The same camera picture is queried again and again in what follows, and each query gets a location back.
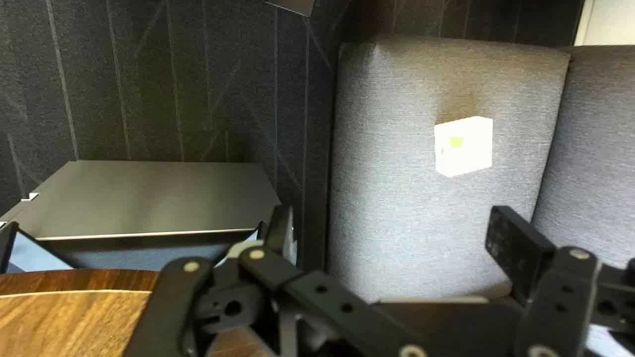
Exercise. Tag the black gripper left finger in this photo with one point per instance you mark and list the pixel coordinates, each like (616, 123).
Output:
(318, 290)

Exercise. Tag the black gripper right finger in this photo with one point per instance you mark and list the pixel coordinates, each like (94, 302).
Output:
(562, 290)

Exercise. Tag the grey fabric sofa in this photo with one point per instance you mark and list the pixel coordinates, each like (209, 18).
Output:
(397, 198)

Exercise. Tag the small white open box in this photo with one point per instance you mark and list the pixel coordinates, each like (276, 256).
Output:
(463, 147)

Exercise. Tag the grey metal box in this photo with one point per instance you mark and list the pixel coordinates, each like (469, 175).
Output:
(145, 198)

